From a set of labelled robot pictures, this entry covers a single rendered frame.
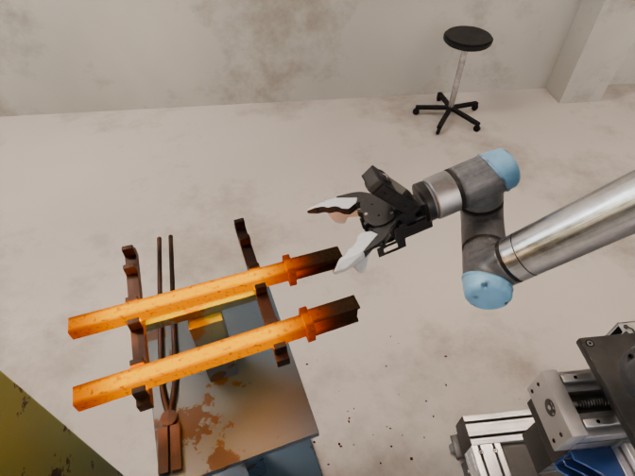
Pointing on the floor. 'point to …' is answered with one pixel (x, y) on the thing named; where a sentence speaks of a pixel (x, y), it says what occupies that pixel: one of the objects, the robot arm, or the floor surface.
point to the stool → (462, 39)
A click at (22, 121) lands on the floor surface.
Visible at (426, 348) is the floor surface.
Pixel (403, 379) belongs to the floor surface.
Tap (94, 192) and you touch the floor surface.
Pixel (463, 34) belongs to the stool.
